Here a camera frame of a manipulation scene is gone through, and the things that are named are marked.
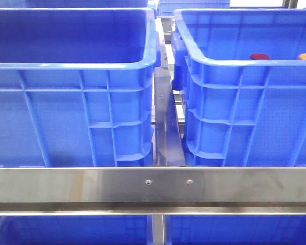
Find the red mushroom push button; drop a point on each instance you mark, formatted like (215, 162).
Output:
(259, 56)

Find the steel rack centre divider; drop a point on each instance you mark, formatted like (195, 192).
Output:
(169, 151)

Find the left blue plastic crate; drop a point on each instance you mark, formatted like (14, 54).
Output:
(76, 87)

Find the blue plastic crate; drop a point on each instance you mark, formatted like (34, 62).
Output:
(239, 111)
(76, 87)

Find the right blue plastic crate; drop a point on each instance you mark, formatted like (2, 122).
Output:
(239, 111)

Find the lower right blue crate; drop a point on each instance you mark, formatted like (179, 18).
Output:
(236, 229)

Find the rear right blue crate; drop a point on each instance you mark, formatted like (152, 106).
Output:
(166, 8)

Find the rear left blue crate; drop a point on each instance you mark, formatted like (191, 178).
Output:
(75, 4)

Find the lower left blue crate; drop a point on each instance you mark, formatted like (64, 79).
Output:
(76, 230)

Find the steel rack front rail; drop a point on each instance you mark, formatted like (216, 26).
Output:
(152, 190)

